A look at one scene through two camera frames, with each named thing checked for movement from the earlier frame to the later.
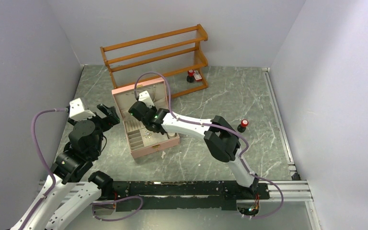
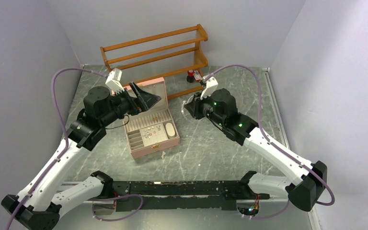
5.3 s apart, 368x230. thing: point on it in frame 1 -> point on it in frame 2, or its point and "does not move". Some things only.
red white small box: (197, 76) does not move
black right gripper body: (153, 108) -> (203, 108)
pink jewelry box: (142, 141) does not move
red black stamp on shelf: (190, 77) does not move
